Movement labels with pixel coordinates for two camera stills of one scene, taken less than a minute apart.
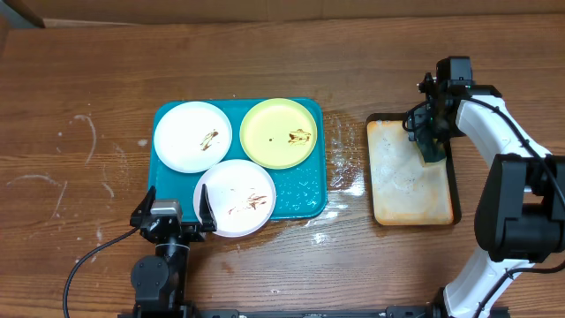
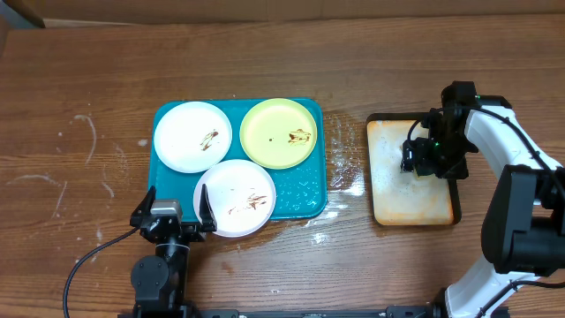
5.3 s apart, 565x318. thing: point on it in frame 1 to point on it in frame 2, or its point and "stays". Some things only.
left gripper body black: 190,234 stays
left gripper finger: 207,218 stays
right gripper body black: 436,125 to 447,156
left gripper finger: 143,208 stays
